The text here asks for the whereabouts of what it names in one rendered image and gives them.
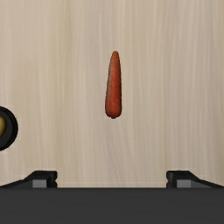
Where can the black round bowl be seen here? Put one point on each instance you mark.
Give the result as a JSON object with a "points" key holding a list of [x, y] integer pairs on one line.
{"points": [[10, 128]]}

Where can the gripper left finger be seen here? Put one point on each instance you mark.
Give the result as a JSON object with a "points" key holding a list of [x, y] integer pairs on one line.
{"points": [[40, 179]]}

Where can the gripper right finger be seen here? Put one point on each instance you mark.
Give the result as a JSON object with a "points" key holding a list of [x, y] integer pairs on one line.
{"points": [[182, 179]]}

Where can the orange carrot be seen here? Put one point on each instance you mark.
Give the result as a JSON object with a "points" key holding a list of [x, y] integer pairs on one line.
{"points": [[113, 87]]}

